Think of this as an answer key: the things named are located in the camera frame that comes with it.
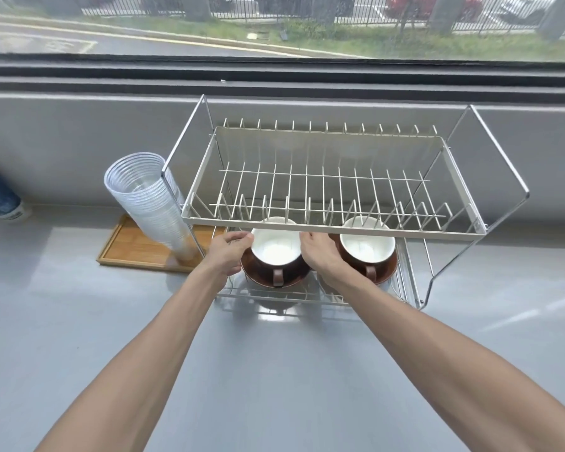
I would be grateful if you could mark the person's right hand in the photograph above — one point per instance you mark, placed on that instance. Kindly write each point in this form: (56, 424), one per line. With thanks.
(325, 261)

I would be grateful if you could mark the person's left hand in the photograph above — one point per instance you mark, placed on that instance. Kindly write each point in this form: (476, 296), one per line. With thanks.
(223, 256)

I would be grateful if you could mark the person's left thumb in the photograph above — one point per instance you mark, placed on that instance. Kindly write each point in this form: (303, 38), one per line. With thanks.
(239, 236)

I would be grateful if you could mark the person's right thumb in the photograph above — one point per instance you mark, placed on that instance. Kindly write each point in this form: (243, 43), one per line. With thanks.
(305, 244)

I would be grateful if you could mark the brown cup white inside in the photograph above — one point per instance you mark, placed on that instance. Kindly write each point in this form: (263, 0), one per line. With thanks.
(367, 247)
(275, 251)

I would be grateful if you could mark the brown saucer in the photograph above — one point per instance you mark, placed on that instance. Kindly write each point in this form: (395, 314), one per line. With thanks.
(387, 268)
(294, 273)

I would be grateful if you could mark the person's right forearm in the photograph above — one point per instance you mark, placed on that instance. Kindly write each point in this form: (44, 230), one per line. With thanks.
(447, 376)

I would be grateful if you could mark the person's left forearm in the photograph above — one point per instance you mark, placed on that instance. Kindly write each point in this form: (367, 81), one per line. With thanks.
(136, 367)

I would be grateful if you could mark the stack of clear plastic cups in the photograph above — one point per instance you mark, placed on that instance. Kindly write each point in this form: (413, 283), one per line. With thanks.
(146, 202)

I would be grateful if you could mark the wooden tray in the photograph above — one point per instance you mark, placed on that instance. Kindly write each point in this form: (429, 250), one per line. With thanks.
(132, 251)

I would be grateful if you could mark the two-tier metal dish rack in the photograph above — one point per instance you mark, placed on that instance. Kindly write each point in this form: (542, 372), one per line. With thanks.
(329, 136)

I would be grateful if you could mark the black metal fence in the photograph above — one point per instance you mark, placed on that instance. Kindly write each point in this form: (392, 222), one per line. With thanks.
(282, 6)

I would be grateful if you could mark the red car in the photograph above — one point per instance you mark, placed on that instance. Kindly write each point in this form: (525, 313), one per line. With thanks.
(428, 4)

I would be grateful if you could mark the white car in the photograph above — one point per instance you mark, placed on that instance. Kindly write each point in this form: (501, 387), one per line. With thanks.
(522, 6)

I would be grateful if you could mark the black window frame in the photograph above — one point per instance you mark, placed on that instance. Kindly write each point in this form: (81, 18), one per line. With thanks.
(282, 72)

